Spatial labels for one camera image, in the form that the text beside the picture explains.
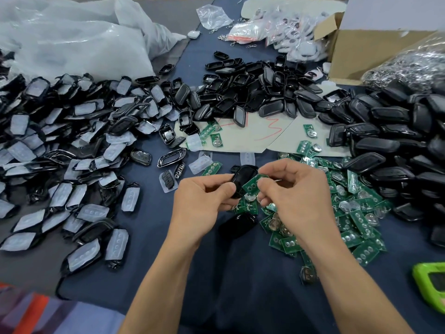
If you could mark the person's right forearm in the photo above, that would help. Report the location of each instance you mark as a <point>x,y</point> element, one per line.
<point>358,292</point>

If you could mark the red blue striped bag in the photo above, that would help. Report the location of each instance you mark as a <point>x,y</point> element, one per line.
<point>48,313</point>

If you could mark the pile of shells with pads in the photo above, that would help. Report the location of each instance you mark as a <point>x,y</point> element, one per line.
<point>66,149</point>

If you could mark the person's left forearm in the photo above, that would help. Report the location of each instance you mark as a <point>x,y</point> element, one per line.
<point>163,292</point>

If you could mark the clear bag with red label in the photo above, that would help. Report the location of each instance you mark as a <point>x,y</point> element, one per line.
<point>247,31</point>

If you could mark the lone glossy black shell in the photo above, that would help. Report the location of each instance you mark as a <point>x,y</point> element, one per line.
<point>236,224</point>

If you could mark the small black button strip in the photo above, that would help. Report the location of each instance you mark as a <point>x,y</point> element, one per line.
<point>179,170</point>

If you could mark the person's left hand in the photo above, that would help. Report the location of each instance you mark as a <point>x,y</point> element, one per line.
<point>198,208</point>

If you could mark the clear bag of metal parts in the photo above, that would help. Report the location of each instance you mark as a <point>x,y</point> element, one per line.
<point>407,69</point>

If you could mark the yellow-green object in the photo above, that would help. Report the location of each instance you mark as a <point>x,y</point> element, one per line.
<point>430,285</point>

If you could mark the clear plastic film piece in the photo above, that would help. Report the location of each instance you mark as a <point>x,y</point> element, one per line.
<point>200,164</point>

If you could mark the small clear film piece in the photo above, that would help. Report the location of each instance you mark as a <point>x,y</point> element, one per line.
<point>247,158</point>

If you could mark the large open cardboard box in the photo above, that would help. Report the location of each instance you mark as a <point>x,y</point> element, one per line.
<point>375,48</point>

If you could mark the pile of green circuit boards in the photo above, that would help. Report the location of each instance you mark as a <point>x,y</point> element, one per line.
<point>347,212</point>

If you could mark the small crumpled clear plastic bag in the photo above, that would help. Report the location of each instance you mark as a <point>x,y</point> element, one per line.
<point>214,17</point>

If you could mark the small white object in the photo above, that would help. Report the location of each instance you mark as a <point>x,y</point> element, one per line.
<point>193,34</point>

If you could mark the heap of clear parts bags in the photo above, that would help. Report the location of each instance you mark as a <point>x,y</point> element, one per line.
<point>299,34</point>

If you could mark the pile of assembled black fobs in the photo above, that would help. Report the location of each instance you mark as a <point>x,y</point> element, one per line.
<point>400,146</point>

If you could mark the pile of black shell halves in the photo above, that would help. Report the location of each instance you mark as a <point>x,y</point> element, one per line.
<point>257,90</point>

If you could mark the large white plastic bag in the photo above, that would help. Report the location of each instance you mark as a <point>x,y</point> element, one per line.
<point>73,38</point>

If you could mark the small green circuit board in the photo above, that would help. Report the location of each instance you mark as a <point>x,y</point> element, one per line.
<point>254,185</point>

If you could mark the person's right hand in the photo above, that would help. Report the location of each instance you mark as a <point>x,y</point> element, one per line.
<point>302,201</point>

